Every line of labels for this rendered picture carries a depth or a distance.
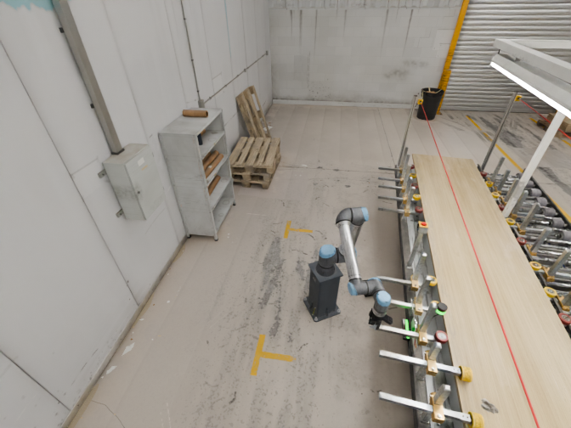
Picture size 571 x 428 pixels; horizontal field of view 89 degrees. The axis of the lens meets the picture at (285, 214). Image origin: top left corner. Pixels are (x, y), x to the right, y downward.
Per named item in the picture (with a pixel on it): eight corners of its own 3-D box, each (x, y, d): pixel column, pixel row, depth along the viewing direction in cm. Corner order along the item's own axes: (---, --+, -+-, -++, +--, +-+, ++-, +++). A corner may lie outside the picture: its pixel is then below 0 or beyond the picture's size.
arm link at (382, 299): (388, 289, 193) (394, 301, 185) (384, 300, 200) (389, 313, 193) (374, 290, 192) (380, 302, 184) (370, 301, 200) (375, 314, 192)
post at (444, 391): (419, 424, 178) (444, 390, 149) (418, 417, 180) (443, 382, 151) (425, 425, 177) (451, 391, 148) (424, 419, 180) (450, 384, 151)
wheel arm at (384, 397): (378, 400, 164) (380, 397, 162) (378, 393, 167) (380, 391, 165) (476, 425, 154) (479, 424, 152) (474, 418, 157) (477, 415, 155)
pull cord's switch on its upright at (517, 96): (479, 177, 403) (517, 93, 337) (477, 171, 415) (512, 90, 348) (486, 177, 402) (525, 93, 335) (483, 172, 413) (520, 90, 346)
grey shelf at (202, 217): (187, 238, 414) (157, 132, 321) (210, 202, 485) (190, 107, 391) (217, 241, 409) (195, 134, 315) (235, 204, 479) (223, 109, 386)
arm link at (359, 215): (334, 252, 286) (347, 202, 228) (351, 250, 288) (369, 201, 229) (336, 266, 277) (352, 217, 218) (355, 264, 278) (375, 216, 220)
